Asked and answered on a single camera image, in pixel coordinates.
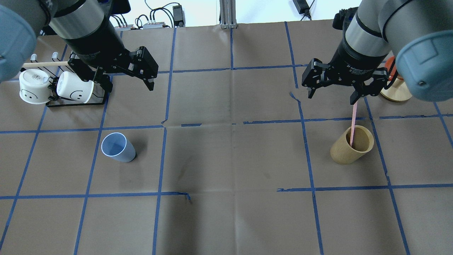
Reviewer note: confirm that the aluminium frame post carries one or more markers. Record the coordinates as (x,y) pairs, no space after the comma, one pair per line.
(228,14)

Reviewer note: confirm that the black wire mug rack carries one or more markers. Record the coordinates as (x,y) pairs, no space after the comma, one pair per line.
(54,69)

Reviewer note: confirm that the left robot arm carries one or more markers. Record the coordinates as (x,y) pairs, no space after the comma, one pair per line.
(84,26)

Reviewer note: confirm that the black power adapter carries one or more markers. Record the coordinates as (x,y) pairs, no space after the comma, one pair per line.
(303,8)
(178,16)

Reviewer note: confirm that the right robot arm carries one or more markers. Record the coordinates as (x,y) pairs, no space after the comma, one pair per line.
(419,33)

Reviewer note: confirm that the bamboo cylinder holder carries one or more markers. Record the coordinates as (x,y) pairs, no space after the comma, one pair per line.
(344,152)

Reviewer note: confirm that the grey usb hub left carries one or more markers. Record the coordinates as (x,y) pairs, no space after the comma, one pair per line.
(124,28)

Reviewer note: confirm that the orange red cup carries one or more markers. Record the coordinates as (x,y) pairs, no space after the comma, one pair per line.
(391,68)

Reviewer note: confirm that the blue plastic cup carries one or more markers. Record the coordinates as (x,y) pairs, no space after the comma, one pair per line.
(118,147)

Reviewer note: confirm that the white smiley mug outer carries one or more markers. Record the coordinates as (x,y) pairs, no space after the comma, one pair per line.
(34,86)

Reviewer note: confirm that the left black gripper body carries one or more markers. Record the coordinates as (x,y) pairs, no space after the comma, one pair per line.
(95,45)

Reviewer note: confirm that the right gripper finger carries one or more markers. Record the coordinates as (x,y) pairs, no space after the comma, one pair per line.
(380,78)
(315,76)

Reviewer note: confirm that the white smiley mug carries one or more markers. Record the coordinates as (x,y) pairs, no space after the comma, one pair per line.
(70,86)
(34,86)

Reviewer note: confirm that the grey usb hub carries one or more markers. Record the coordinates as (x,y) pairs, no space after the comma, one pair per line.
(124,28)
(152,25)

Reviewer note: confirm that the wooden mug tree stand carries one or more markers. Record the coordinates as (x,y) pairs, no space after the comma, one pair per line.
(398,92)

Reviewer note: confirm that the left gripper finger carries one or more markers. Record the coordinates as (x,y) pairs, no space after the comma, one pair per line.
(103,79)
(144,67)

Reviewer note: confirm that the pink chopstick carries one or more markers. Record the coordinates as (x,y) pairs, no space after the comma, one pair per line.
(353,123)

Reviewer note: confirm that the black power adapter right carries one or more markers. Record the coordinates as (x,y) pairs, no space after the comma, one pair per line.
(303,8)

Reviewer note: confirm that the white smiley mug inner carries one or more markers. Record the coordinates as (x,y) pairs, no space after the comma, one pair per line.
(70,86)

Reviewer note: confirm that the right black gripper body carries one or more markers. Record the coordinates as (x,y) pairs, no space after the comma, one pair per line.
(355,61)

